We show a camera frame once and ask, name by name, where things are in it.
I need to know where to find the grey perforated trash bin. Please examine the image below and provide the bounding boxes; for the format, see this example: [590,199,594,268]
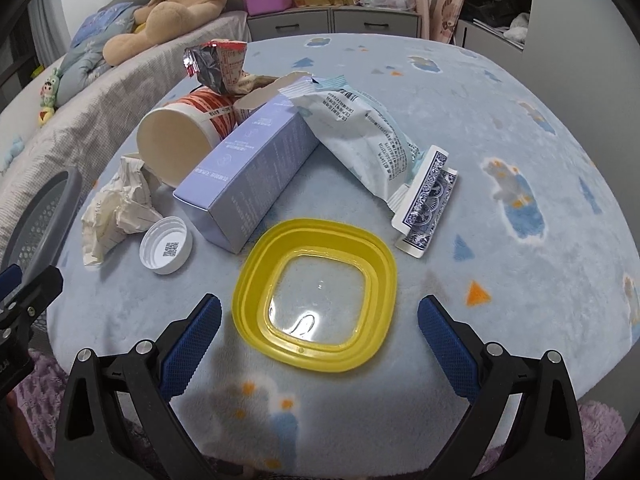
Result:
[1,168,82,278]

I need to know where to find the lavender cardboard box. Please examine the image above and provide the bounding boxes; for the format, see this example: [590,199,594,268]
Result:
[174,94,319,254]

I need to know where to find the blue folded quilt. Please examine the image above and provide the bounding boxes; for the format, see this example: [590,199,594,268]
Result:
[54,2,140,108]

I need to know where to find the torn brown cardboard piece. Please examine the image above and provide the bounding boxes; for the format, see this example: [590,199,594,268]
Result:
[233,72,311,124]

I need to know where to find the blue playing card pack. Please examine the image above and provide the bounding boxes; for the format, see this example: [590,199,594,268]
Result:
[392,145,458,259]

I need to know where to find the white paper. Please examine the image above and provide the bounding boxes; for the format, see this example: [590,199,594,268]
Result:
[81,154,163,266]

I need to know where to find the grey drawer cabinet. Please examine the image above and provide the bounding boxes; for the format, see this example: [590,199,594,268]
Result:
[247,6,422,41]

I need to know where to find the light blue patterned blanket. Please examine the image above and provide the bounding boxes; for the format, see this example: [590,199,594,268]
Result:
[47,34,639,478]

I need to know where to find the red silver snack wrapper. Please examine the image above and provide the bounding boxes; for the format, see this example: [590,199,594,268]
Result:
[183,39,247,94]

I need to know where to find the large tan teddy bear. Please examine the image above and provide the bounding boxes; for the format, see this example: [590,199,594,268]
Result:
[103,0,228,66]

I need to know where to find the grey checked bed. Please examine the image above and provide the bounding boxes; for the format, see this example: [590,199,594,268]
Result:
[1,11,250,248]

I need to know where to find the light blue wipes packet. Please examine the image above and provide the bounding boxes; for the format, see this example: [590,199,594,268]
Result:
[280,76,424,211]

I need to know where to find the red white paper cup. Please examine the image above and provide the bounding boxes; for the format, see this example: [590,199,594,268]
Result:
[137,87,236,188]

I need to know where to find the small green doll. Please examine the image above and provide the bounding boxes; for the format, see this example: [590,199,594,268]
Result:
[38,68,61,126]

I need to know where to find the white bottle cap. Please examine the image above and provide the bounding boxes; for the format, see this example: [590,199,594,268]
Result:
[139,216,193,275]

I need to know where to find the pink rolled mats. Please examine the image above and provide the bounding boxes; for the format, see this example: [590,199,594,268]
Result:
[414,0,464,44]

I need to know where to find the purple fluffy rug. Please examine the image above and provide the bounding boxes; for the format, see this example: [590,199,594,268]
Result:
[14,349,67,462]

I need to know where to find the yellow plastic container lid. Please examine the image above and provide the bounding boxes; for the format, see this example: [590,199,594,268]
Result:
[231,218,397,373]

